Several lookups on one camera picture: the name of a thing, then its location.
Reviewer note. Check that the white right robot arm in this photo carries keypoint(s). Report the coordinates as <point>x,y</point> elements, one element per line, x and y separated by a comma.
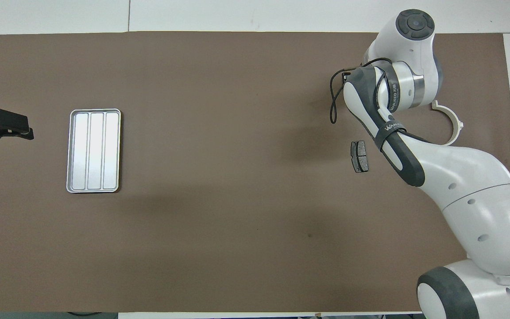
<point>472,195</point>

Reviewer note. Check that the silver metal tray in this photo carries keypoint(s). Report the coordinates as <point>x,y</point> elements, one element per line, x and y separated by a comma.
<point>93,150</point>

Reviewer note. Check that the brown table mat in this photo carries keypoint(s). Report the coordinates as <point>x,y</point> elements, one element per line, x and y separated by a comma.
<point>219,199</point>

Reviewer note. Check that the rectangular dark grey brake pad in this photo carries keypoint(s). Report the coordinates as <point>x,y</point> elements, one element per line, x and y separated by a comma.
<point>359,156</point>

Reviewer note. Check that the white semicircular plastic bracket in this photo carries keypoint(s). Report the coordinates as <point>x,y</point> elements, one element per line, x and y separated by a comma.
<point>456,124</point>

